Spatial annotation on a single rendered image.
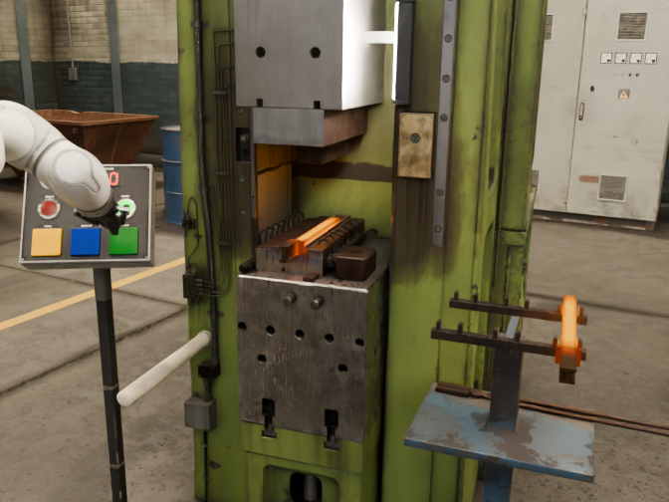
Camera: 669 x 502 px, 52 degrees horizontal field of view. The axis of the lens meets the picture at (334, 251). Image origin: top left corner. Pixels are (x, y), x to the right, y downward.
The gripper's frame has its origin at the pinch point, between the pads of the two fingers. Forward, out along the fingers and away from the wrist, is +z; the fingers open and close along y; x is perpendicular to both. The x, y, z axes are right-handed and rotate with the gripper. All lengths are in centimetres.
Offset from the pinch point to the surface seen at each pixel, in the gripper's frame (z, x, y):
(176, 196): 444, 161, -33
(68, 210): 13.4, 8.5, -14.6
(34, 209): 13.4, 8.9, -23.4
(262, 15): -16, 50, 39
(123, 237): 12.5, 0.4, 0.5
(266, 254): 14.8, -4.6, 38.7
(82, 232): 12.6, 2.0, -10.5
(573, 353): -46, -40, 95
